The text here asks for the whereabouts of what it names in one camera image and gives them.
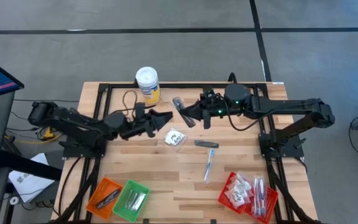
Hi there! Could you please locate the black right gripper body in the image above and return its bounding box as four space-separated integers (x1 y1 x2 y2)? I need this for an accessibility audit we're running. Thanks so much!
197 92 227 130

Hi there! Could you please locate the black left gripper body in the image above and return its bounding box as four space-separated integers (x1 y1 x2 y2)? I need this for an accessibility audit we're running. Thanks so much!
119 110 158 139

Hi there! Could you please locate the black comb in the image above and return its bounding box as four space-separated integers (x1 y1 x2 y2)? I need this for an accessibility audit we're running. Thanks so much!
95 192 117 210
172 96 197 128
99 188 121 205
193 139 219 149

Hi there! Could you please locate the silver nail clipper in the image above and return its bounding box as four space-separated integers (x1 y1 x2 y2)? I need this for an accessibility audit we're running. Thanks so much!
134 193 147 212
124 190 135 210
129 192 141 212

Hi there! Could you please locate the clear bag of cotton swabs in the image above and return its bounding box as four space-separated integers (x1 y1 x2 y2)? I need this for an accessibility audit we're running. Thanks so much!
224 185 241 206
231 188 252 210
228 172 254 194

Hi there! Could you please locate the red white toothbrush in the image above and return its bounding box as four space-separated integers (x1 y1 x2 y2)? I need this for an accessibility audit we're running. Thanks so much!
250 177 259 217

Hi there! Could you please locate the teal white toothbrush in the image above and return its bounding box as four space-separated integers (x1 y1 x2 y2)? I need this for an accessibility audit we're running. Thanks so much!
255 179 263 218

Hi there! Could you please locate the cotton swab bag black print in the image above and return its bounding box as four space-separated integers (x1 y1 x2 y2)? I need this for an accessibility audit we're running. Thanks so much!
163 128 188 152

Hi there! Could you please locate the yellow Lysol wipes canister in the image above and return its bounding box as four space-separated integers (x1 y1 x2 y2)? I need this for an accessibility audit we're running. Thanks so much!
135 66 161 105

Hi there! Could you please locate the orange plastic basket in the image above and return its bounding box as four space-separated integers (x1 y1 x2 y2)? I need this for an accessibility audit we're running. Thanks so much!
86 177 124 220

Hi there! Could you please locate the green plastic basket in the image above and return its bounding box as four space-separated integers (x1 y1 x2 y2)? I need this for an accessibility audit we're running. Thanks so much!
112 179 151 223

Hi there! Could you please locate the red plastic basket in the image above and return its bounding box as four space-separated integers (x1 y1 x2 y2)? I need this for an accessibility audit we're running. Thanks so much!
244 183 279 224
218 171 254 215

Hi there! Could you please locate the white paper sheet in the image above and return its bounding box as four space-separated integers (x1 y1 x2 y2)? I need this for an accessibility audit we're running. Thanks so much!
7 152 56 203

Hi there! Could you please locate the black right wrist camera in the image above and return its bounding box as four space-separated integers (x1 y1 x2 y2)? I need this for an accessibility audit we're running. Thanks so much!
201 88 218 102

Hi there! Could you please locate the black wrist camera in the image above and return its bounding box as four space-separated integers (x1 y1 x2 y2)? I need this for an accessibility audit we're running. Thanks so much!
134 101 146 121
201 88 218 102

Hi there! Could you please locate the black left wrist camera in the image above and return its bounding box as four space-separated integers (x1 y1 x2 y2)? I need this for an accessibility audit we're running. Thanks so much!
134 101 146 121

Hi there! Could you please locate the black table frame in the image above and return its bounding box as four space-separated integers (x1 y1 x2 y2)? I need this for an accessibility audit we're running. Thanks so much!
51 81 319 224

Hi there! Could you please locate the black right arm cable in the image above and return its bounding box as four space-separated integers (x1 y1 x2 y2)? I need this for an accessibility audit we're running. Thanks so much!
224 99 276 131

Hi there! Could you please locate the black cable loop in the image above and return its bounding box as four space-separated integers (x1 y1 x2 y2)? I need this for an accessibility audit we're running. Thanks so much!
227 72 239 86

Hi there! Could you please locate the wrapped blue handle toothbrush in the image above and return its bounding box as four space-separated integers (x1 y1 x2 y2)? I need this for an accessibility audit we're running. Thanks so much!
203 148 215 184

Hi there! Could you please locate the yellow floor cable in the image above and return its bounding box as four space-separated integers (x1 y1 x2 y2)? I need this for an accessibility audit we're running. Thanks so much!
4 126 62 146

